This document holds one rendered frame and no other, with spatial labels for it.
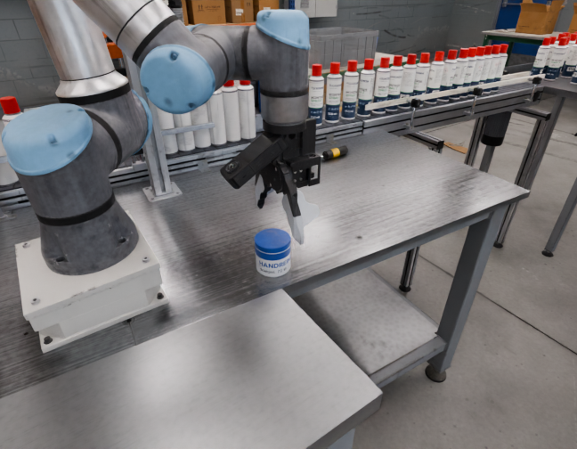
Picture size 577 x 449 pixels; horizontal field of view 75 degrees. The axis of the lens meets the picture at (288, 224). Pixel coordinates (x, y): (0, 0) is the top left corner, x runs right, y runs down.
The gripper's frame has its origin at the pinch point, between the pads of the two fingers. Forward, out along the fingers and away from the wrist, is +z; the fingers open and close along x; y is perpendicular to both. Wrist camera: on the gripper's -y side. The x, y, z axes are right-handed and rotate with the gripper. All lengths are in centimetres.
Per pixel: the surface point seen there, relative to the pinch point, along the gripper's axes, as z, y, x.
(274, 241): 2.5, -0.9, -0.9
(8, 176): 2, -43, 58
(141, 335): 9.4, -27.6, -3.5
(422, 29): 37, 639, 516
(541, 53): -8, 192, 57
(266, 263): 6.1, -3.3, -1.7
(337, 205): 9.5, 26.0, 13.3
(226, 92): -11, 16, 57
